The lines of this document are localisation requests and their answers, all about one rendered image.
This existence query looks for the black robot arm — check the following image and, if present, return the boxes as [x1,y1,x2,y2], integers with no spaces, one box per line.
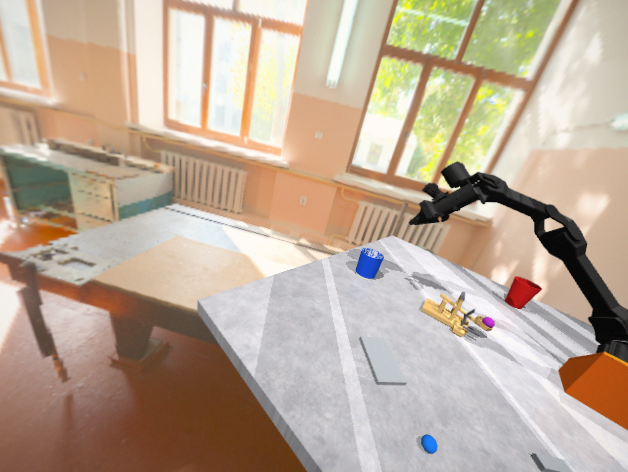
[441,162,628,363]

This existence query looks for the blue ball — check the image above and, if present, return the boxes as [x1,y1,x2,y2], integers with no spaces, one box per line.
[421,434,437,453]

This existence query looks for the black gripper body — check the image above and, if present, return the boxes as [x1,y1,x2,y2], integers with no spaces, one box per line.
[419,192,463,222]

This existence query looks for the blue mug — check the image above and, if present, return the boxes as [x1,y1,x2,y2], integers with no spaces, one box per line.
[355,248,384,280]

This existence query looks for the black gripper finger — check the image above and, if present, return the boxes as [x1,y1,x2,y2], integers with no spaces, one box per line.
[409,208,433,225]
[415,218,439,225]

